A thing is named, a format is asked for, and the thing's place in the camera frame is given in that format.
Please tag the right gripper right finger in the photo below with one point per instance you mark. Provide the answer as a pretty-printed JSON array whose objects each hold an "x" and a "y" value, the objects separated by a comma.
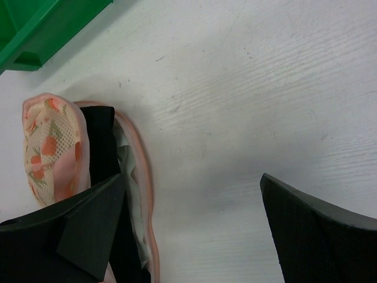
[{"x": 315, "y": 240}]

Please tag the green plastic tray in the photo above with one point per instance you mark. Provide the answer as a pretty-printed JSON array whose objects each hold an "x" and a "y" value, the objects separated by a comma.
[{"x": 33, "y": 31}]

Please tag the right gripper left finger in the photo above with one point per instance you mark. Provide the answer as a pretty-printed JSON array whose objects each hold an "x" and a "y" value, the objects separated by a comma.
[{"x": 69, "y": 241}]

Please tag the black bra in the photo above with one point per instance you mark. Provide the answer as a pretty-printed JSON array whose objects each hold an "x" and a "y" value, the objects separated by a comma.
[{"x": 124, "y": 257}]

